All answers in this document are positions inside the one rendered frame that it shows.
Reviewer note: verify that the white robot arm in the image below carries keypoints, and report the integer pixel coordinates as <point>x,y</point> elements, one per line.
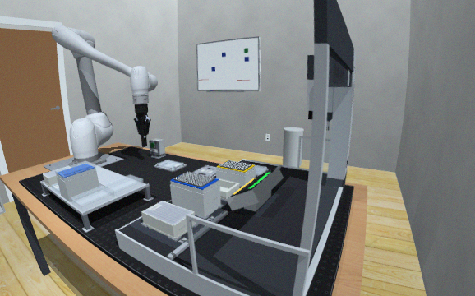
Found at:
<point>86,135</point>

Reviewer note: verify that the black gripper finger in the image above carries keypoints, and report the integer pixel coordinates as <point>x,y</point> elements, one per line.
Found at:
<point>145,130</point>
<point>139,129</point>

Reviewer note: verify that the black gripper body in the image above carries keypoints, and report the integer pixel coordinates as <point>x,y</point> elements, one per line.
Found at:
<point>143,110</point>

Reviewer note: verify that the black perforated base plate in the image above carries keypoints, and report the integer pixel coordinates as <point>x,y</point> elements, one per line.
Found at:
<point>138,162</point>

